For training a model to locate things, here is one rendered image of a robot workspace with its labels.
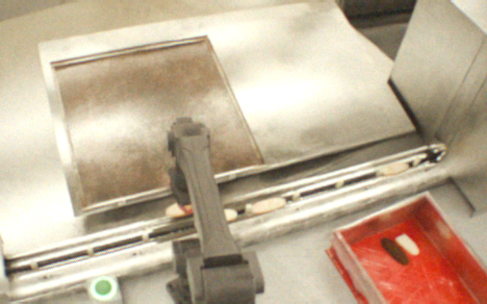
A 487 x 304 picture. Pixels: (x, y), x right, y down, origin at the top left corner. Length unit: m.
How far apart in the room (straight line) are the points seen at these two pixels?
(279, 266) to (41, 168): 0.71
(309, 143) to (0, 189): 0.88
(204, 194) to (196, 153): 0.12
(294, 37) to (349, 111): 0.33
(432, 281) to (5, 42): 1.61
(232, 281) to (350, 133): 0.90
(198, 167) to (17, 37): 1.22
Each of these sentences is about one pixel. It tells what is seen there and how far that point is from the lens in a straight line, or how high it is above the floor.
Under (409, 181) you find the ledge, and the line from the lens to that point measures 1.57.
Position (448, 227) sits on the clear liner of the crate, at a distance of 1.44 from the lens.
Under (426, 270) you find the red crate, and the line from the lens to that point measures 1.46.
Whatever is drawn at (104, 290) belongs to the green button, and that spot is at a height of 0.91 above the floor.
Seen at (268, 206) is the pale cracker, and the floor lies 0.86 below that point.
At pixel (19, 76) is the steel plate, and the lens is 1.85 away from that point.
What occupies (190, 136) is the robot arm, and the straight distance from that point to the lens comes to 1.05.
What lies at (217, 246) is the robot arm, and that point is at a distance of 0.82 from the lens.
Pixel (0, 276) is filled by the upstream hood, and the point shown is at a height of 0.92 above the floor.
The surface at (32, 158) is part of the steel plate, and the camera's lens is 1.57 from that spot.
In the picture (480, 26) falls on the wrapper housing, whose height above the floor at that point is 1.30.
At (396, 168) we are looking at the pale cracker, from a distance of 1.59.
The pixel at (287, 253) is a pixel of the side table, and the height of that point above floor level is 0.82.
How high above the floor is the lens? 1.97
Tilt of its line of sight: 48 degrees down
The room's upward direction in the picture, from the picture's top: 8 degrees clockwise
